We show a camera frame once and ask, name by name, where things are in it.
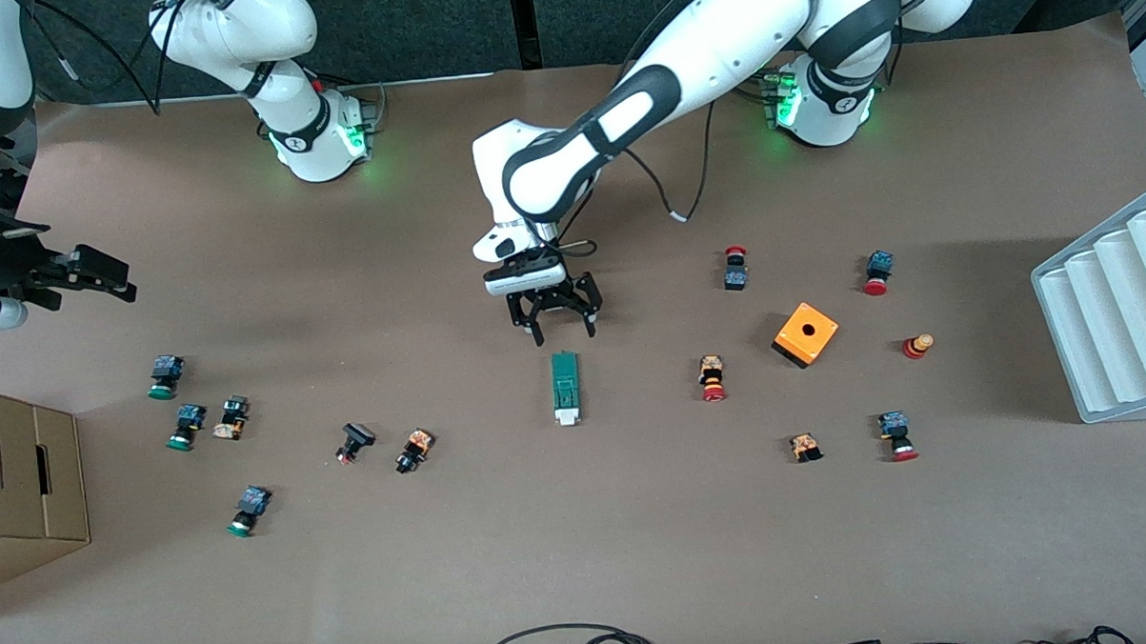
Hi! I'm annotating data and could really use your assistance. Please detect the beige black switch part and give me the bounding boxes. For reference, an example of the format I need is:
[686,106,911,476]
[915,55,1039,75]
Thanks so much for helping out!
[211,394,252,442]

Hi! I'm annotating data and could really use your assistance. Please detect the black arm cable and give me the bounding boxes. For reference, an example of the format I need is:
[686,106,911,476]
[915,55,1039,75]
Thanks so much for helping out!
[23,0,191,121]
[620,98,723,229]

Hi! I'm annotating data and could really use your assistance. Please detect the red push button orange block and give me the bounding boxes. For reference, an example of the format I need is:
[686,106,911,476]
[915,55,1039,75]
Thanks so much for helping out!
[697,353,729,403]

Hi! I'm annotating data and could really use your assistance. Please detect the orange button enclosure box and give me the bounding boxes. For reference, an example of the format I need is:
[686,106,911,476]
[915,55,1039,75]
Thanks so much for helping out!
[770,299,841,372]

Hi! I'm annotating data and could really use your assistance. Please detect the green terminal block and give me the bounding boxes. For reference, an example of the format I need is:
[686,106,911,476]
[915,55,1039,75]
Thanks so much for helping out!
[550,351,584,428]

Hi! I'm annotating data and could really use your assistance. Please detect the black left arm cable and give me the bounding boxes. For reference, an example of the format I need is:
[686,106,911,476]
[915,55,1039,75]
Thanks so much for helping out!
[620,98,723,229]

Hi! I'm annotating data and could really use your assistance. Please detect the black left base cables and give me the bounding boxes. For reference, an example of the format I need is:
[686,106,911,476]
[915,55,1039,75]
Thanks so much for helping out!
[735,62,781,108]

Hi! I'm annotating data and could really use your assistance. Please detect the red mushroom button blue block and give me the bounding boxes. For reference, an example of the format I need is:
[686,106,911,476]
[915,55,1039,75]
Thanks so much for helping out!
[860,249,896,297]
[876,409,920,464]

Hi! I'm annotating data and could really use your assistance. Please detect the flat black square push button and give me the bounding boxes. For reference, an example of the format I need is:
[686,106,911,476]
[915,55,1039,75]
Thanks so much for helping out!
[334,420,379,466]

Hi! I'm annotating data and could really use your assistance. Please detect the black selector switch orange block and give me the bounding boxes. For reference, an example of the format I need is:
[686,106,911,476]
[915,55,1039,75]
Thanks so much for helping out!
[393,427,437,476]

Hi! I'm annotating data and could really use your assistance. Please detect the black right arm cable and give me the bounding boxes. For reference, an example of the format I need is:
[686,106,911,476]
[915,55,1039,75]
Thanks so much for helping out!
[23,0,191,121]

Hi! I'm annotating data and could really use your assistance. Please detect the green mushroom push button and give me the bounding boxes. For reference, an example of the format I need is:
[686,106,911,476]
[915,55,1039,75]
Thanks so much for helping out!
[225,484,274,539]
[147,353,187,402]
[165,402,209,453]

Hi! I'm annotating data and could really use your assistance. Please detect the brown cardboard box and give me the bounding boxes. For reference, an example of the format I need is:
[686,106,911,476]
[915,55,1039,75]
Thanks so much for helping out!
[0,381,93,596]

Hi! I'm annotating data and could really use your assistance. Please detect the grey ribbed tray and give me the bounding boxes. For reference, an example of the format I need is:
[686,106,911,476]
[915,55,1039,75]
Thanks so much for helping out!
[1027,185,1146,427]

